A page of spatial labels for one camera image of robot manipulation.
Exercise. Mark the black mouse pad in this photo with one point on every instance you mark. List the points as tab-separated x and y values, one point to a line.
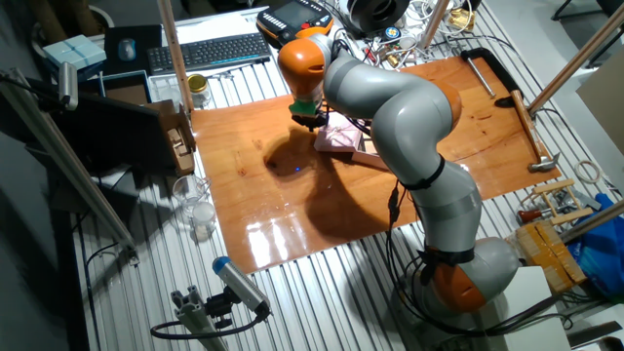
112	63

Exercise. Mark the aluminium profile stand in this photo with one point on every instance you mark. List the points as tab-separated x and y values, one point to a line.
195	322

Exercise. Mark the clear plastic beaker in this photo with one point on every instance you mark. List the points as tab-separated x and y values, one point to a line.
187	192

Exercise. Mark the black filament spool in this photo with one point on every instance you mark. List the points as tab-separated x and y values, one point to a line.
358	17

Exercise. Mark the glossy wooden board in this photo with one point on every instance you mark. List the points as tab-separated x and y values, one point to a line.
273	214

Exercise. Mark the green gripper mount flange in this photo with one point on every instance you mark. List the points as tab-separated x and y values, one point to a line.
303	107

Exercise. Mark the pink ribboned casing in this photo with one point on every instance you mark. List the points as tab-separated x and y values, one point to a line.
339	139

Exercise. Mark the yellow cardboard stack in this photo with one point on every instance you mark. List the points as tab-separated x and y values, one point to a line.
551	253

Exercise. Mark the dark blue tray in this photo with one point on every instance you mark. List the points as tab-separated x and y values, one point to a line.
127	90

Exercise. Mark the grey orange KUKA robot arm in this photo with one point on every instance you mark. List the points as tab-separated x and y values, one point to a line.
414	122

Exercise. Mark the black monitor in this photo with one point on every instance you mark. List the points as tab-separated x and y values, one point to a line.
112	131

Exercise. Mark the blue round tape roll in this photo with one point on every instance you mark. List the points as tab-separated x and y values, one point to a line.
393	33

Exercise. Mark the glass jar yellow lid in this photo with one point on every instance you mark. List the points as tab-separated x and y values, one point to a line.
199	92

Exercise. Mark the black computer keyboard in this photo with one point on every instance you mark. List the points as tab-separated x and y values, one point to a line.
209	53

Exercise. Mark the wooden pole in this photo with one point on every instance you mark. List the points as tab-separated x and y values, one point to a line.
585	49
595	219
434	24
175	58

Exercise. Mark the orange black teach pendant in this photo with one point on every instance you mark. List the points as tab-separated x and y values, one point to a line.
287	17

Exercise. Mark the brass metal fitting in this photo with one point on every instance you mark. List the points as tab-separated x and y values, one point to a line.
460	19

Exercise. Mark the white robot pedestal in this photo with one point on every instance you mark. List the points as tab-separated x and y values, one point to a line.
531	312

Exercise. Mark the black bar clamp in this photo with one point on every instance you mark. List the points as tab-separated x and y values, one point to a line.
487	56

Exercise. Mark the long silver frame bar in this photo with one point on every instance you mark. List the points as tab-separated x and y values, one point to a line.
73	166

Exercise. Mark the clear plastic tray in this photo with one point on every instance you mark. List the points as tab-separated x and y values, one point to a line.
166	90

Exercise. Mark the small wooden block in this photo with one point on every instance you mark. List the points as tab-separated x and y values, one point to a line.
174	135
369	147
181	147

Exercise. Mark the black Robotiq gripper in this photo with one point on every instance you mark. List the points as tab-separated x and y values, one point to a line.
307	120

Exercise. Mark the brown cardboard box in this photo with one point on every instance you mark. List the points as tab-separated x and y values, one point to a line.
168	109

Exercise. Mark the white paper sheets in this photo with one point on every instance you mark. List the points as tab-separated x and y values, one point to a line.
214	27

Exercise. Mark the small clear plastic cup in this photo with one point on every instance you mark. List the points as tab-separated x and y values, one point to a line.
204	219

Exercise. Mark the grey computer mouse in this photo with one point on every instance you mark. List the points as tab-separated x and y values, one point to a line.
127	50

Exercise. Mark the small wooden frame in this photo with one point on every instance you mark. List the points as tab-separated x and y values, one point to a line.
553	186

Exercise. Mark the silver depth camera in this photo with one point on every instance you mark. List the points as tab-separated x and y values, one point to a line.
68	85

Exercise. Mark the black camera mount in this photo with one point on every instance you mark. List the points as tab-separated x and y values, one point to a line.
219	307

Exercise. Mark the light blue gift box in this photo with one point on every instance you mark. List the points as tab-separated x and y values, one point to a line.
73	51

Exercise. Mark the blue plastic bag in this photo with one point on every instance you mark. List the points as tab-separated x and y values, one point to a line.
604	258

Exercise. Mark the silver camera blue end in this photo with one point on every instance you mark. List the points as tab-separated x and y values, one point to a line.
239	283

